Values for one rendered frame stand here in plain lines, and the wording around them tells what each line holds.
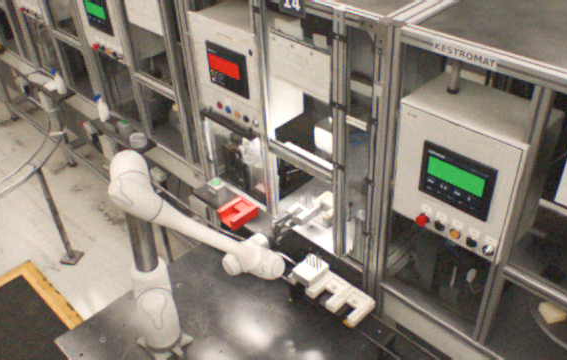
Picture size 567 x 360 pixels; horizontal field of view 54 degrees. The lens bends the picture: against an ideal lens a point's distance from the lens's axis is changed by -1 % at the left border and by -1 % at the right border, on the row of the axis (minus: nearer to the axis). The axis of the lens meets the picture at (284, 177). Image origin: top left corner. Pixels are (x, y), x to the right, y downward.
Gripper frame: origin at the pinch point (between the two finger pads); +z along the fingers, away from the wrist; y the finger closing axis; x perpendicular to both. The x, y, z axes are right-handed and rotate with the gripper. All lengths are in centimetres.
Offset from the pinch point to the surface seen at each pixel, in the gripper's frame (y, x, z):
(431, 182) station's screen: 52, -64, 1
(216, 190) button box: -1.4, 43.4, -10.6
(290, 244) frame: -48, 25, 18
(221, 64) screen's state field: 62, 40, 1
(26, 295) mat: -99, 159, -92
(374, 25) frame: 97, -36, 5
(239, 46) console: 72, 30, 4
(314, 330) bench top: -35, -29, -22
